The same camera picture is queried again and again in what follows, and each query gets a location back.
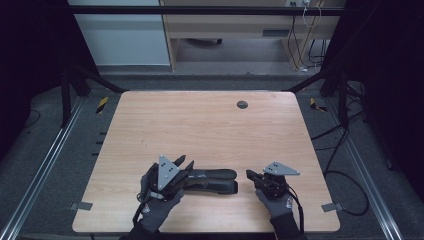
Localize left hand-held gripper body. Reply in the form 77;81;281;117
148;154;188;200

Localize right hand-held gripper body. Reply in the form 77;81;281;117
254;161;300;200

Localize black stapler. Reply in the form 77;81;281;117
181;168;239;195

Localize person's right hand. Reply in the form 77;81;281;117
254;189;294;220

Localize grey tape tab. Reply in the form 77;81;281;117
321;202;345;213
69;201;94;212

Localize black and yellow tape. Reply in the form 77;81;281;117
95;96;110;115
309;97;328;113

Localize black metal stand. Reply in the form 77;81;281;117
283;66;350;126
60;64;128;128

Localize white cabinet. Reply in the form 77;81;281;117
67;0;171;67

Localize light wooden desk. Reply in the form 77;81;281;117
159;0;346;72

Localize black horizontal bar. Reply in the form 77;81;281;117
68;5;346;17

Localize dark curtain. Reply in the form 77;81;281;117
0;0;98;158
328;0;424;194

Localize grey power strip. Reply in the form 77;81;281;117
285;0;313;8

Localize right hand-held gripper cable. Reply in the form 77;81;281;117
287;186;305;234

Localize long black floor cable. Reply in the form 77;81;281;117
311;111;366;151

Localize looped black floor cable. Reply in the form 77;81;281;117
324;170;370;217

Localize aluminium floor rail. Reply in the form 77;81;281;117
324;98;404;240
0;96;86;240

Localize thin black floor cable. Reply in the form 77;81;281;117
23;109;42;129

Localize black cables under desk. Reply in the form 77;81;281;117
288;14;327;73

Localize white hanging cable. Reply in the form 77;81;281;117
302;4;323;29

